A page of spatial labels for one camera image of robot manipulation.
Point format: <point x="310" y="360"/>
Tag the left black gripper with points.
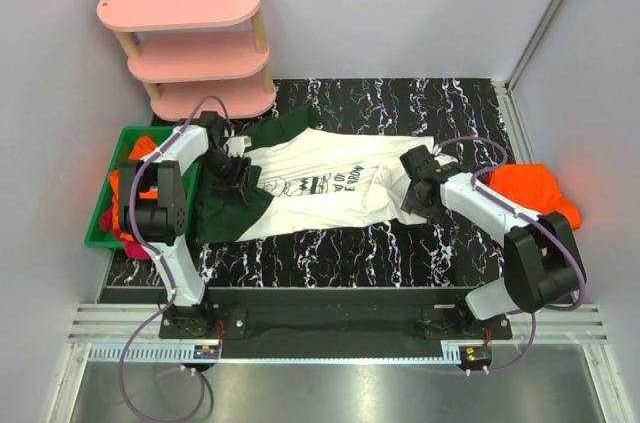
<point x="232" y="169"/>

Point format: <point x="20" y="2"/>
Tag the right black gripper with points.
<point x="417" y="163"/>

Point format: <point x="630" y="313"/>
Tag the white and green t-shirt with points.
<point x="315" y="179"/>

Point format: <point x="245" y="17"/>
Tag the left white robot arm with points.
<point x="153" y="206"/>

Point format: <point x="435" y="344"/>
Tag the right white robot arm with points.
<point x="542" y="263"/>

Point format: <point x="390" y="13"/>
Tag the orange t-shirt in bin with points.
<point x="135" y="145"/>

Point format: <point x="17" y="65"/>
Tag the orange folded t-shirt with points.
<point x="535" y="187"/>

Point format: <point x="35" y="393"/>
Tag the pink three-tier wooden shelf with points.
<point x="211" y="53"/>

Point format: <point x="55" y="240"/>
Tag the magenta t-shirt in bin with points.
<point x="132" y="249"/>

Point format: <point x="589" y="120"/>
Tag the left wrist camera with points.
<point x="238" y="145"/>

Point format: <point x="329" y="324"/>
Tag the aluminium corner frame post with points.
<point x="547" y="18"/>

